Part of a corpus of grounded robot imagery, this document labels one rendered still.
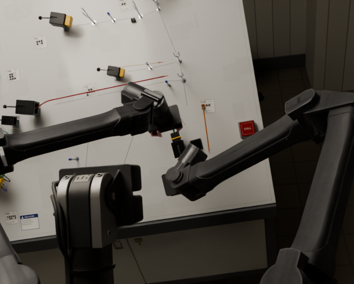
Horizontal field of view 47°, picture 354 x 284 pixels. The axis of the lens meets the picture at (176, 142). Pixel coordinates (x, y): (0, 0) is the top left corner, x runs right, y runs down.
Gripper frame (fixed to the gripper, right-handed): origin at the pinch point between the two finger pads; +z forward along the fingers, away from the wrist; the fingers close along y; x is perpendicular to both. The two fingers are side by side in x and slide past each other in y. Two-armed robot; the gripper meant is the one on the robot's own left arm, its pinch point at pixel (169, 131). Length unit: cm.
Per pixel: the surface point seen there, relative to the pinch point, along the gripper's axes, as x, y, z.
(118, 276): 26, 43, 68
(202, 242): 23, 2, 55
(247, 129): -3.3, -25.6, 19.8
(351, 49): -111, -131, 153
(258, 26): -167, -76, 166
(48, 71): -43, 41, 6
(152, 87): -27.2, 3.9, 12.7
